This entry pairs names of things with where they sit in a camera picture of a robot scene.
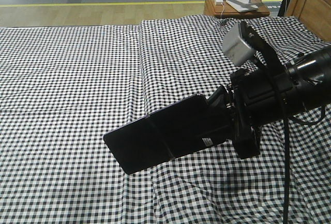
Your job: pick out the wooden nightstand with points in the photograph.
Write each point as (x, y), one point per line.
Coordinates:
(226, 11)

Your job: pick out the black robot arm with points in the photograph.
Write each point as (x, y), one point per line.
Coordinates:
(309, 79)

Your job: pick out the white charger adapter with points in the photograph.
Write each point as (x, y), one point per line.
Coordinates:
(218, 2)

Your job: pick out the wooden headboard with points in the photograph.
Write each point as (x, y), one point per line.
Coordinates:
(314, 14)

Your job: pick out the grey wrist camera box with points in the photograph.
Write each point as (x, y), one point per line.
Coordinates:
(235, 44)

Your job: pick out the black smartphone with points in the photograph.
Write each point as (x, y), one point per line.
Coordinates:
(182, 128)

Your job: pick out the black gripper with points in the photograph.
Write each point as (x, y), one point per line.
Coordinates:
(257, 100)

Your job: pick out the black white checkered bedsheet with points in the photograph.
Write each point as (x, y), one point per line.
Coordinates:
(63, 88)

